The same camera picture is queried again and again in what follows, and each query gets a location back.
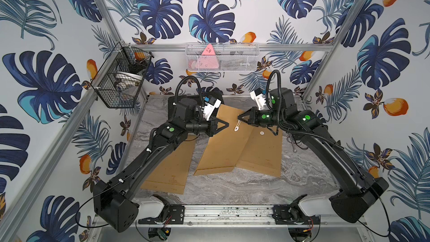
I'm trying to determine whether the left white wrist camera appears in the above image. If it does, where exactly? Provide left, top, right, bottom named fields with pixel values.
left=202, top=96, right=221, bottom=121

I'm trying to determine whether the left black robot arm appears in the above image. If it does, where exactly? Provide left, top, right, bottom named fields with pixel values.
left=92, top=76, right=229, bottom=233

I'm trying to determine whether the black wire basket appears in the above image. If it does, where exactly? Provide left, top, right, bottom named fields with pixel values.
left=91, top=43, right=154, bottom=109

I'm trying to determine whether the pink triangular power strip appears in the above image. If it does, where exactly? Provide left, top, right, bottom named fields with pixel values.
left=196, top=44, right=219, bottom=71

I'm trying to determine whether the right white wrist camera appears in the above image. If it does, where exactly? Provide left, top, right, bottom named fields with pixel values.
left=250, top=88, right=268, bottom=110

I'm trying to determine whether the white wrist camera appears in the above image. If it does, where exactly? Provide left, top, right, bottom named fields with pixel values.
left=250, top=88, right=268, bottom=110
left=202, top=96, right=221, bottom=121

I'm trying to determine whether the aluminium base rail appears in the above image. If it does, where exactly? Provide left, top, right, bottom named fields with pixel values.
left=90, top=203, right=367, bottom=229

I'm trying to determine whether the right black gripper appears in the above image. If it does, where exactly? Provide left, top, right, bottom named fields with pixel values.
left=237, top=108, right=285, bottom=128

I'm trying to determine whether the brown kraft file bag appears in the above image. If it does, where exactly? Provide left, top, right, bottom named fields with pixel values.
left=140, top=135, right=197, bottom=194
left=194, top=104, right=257, bottom=176
left=236, top=127, right=283, bottom=178

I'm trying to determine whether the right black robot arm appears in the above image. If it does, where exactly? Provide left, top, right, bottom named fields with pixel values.
left=237, top=70, right=389, bottom=224

